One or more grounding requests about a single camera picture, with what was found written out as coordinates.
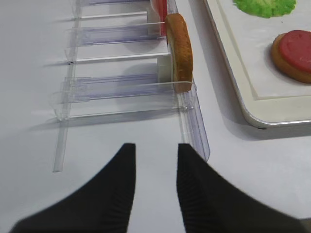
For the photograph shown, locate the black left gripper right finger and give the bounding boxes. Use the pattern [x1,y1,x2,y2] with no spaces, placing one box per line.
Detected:
[177,144,307,233]

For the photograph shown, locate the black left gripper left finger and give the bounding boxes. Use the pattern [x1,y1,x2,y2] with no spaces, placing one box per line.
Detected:
[11,143,136,233]

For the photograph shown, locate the red tomato slice on bun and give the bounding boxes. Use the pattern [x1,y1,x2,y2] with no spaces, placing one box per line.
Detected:
[279,30,311,73]

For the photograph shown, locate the red tomato slice in rack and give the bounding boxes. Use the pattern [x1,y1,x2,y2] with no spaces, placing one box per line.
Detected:
[151,0,168,36]

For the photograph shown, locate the round green lettuce on tray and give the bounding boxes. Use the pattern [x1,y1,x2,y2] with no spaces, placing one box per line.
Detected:
[233,0,297,18]

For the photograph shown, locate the white metal tray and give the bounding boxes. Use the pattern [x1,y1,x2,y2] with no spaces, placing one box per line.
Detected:
[205,0,311,129]

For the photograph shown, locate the clear acrylic left rack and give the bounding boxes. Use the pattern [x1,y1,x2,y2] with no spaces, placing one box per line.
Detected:
[50,0,210,172]

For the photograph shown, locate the bun bottom on tray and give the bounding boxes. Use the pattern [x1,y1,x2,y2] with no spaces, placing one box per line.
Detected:
[271,33,311,83]

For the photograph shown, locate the brown bun in left rack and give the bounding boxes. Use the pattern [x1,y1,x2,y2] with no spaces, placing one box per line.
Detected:
[165,13,193,93]

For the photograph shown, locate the white paper tray liner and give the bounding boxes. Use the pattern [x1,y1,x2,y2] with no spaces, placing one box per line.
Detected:
[219,0,311,99]

